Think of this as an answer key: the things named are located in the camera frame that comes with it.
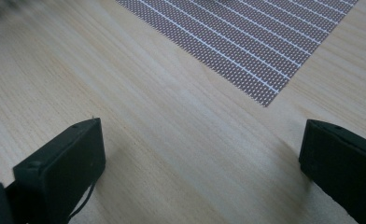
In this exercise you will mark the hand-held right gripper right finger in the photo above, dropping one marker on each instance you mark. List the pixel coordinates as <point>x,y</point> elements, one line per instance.
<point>343,165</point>

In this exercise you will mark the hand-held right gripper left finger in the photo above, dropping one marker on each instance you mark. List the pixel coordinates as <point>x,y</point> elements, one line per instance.
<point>63,168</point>

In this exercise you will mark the brown woven striped placemat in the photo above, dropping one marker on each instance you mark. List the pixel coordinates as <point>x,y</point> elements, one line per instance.
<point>240,40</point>

